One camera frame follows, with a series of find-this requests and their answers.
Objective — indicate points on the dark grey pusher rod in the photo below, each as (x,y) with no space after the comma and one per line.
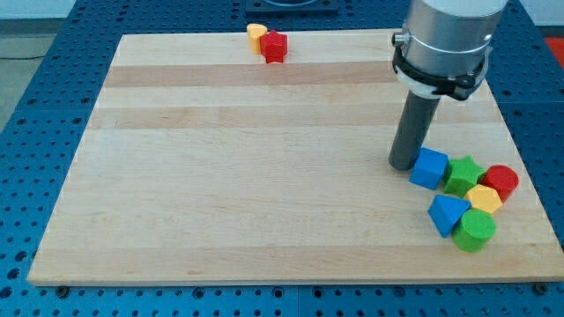
(412,129)

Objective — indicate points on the blue cube block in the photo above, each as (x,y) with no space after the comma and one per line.
(429,168)

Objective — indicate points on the yellow heart block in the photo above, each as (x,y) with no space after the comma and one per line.
(255,32)

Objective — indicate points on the blue triangle block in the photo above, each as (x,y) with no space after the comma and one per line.
(445,211)

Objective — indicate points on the wooden board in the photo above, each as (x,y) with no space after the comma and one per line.
(203,165)

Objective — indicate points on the red star block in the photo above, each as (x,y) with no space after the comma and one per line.
(274,46)

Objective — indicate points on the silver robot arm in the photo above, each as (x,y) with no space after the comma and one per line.
(443,47)

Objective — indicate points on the red cylinder block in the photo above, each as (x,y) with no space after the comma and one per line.
(503,179)

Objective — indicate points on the yellow hexagon block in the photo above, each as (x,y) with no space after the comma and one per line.
(484,198)

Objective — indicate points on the green cylinder block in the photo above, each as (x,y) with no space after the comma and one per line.
(474,229)

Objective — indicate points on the green star block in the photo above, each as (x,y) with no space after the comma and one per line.
(461,175)

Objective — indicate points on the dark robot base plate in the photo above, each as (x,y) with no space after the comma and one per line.
(276,6)

